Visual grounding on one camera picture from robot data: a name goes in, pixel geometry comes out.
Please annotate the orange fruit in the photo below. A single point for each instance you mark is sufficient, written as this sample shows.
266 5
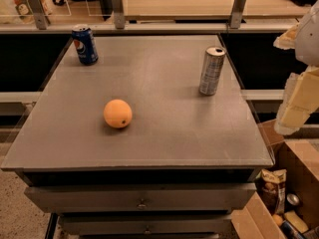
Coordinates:
117 114

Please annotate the lower drawer front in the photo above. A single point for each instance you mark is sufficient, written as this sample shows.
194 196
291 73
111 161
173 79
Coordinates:
146 224

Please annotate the upper drawer front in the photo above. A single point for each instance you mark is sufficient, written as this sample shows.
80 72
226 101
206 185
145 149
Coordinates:
147 197

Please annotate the blue pepsi can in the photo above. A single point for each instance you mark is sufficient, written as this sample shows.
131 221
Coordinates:
85 44

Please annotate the snack bag in box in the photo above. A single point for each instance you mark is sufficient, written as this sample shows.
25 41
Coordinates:
272 190

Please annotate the silver drink can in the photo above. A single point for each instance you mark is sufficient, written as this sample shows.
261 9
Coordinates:
211 70

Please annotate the left metal bracket post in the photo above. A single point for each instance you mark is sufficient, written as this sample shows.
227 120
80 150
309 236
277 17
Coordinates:
39 14

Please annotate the middle metal bracket post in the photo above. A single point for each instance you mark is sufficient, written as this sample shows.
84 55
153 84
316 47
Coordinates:
119 15

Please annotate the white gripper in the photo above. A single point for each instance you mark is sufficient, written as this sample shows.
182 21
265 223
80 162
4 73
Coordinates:
309 41

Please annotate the right metal bracket post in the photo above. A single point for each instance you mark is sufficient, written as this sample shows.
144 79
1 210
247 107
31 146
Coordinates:
236 14

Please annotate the metal bracket post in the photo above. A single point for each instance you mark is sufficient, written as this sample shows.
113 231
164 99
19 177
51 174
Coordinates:
236 14
39 14
119 15

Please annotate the yellow item in box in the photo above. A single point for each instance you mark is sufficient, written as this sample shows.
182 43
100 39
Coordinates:
296 221

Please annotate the cardboard box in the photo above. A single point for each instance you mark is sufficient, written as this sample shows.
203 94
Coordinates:
290 185

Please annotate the drawer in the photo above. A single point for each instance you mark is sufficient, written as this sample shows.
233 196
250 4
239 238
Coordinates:
146 224
147 197

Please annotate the small can in box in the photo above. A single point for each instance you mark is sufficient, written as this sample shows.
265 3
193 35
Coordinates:
293 199

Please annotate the grey drawer cabinet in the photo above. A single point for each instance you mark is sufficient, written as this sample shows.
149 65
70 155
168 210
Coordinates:
176 135

